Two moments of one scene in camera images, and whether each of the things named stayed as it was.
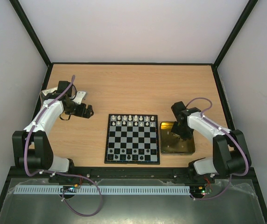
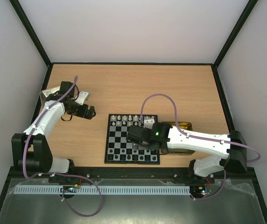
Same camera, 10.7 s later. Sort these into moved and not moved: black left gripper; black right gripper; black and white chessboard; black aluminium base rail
Moved: black right gripper
Not moved: black left gripper; black aluminium base rail; black and white chessboard
